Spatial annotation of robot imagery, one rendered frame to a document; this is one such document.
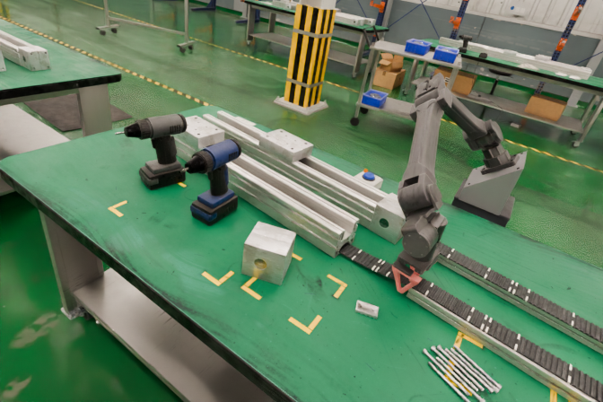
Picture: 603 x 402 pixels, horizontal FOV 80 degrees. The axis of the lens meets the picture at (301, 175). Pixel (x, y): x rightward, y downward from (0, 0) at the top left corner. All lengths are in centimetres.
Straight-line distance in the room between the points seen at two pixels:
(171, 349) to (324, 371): 80
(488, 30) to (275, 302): 799
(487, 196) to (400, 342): 74
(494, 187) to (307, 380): 95
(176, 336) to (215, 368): 20
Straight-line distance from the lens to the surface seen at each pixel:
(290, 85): 433
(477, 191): 145
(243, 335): 80
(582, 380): 99
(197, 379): 140
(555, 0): 848
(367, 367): 81
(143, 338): 151
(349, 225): 100
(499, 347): 95
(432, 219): 83
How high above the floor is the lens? 143
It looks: 30 degrees down
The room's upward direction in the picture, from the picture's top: 10 degrees clockwise
